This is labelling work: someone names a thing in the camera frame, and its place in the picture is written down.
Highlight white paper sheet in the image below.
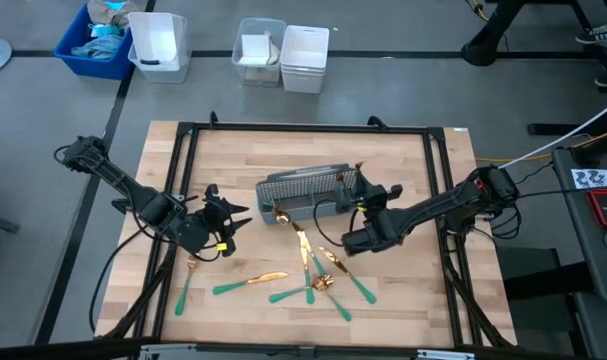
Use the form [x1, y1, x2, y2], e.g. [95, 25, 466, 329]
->
[240, 32, 280, 66]

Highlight white plastic bin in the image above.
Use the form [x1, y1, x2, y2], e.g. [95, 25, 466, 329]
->
[280, 24, 331, 95]

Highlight translucent white storage bin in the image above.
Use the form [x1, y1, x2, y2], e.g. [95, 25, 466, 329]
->
[127, 11, 192, 85]

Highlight black metal table frame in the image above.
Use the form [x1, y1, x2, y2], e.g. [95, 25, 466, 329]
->
[100, 110, 517, 351]

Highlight red black device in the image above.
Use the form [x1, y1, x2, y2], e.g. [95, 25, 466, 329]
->
[585, 188, 607, 230]

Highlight white cable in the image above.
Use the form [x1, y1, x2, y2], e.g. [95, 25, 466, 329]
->
[497, 96, 607, 170]

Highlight yellow cable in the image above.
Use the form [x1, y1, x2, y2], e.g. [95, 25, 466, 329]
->
[475, 127, 607, 164]

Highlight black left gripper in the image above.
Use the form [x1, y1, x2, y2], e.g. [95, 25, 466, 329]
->
[202, 183, 253, 258]

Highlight grey plastic cutlery basket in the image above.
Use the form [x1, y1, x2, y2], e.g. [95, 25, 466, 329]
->
[255, 163, 360, 226]

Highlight blue plastic bin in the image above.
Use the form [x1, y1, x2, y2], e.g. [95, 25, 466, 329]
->
[53, 2, 135, 81]

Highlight clear plastic bin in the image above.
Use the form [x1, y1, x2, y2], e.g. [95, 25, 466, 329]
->
[231, 17, 288, 89]

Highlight grey-blue cloth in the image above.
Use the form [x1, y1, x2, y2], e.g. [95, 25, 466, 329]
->
[71, 33, 123, 62]

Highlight white metal bracket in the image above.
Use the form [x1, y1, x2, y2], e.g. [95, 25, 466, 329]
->
[417, 349, 477, 360]

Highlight gold spoon green handle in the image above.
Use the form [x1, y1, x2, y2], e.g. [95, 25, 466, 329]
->
[263, 199, 292, 227]
[268, 274, 334, 305]

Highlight white paper label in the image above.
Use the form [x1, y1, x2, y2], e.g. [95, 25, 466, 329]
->
[571, 168, 607, 190]

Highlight brown cloth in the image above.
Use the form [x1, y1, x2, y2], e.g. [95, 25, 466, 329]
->
[86, 0, 140, 27]

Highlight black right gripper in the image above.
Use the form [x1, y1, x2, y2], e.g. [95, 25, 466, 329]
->
[341, 168, 390, 216]

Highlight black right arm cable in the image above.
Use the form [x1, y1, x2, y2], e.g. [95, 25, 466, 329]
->
[312, 198, 357, 248]

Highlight dark grey side desk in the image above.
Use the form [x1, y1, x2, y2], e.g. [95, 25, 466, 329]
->
[551, 147, 607, 304]

